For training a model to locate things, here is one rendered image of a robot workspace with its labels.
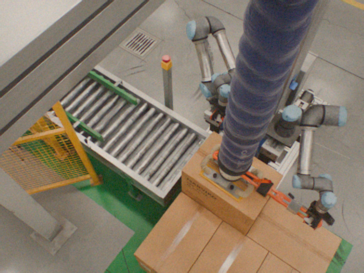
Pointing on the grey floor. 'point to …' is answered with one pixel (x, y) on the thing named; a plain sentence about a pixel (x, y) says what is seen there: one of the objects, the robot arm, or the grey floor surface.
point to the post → (168, 84)
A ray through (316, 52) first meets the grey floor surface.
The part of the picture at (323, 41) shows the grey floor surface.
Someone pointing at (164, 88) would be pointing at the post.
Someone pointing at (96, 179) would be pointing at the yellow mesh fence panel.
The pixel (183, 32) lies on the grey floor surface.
